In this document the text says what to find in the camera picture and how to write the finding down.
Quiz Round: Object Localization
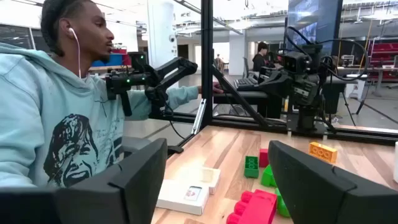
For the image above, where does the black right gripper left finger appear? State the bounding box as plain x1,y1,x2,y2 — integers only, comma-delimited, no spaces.
0,138,169,224

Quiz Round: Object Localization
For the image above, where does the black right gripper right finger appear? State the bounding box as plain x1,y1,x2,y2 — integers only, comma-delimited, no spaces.
267,139,398,224

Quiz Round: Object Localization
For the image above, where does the green two-stud block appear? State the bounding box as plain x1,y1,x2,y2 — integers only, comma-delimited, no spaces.
274,187,292,218

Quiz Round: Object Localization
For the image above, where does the long yellow toy brick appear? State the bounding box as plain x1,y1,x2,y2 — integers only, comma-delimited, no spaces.
308,141,338,164

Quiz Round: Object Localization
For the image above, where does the long green four-stud block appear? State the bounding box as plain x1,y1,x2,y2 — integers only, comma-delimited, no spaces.
260,164,278,188

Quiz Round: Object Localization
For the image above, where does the big red three-stud block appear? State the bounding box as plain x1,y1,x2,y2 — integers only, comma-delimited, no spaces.
226,189,279,224

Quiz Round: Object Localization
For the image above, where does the small red toy brick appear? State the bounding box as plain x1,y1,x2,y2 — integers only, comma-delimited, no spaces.
259,148,270,169

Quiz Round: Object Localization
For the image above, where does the white card box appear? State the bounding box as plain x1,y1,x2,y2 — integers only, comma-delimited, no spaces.
155,179,210,217

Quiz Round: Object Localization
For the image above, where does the dark green toy brick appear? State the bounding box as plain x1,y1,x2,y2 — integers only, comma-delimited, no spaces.
243,155,260,179

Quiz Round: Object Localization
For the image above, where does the person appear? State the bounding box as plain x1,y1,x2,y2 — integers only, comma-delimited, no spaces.
251,41,269,73
0,0,224,189

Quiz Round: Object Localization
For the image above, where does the black desk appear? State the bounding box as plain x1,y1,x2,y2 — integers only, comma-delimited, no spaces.
213,88,341,119

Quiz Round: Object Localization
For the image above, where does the silver metal strut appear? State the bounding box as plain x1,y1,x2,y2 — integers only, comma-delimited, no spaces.
190,98,207,136

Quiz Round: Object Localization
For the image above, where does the black keyboard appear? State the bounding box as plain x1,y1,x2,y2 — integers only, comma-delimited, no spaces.
233,77,259,91

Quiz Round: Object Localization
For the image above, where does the red storage rack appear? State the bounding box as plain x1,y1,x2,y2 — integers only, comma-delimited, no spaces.
368,42,398,81

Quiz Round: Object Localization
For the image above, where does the blue display panel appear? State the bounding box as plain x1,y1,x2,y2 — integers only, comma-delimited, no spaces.
286,0,343,57

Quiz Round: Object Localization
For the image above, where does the white pillar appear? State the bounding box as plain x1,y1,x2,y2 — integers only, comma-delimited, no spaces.
147,0,178,90

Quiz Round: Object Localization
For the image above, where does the white wired earphone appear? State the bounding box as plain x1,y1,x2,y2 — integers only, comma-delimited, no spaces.
68,27,83,79

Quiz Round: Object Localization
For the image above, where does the black aluminium table frame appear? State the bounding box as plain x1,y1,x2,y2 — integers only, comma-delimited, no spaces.
148,0,398,155

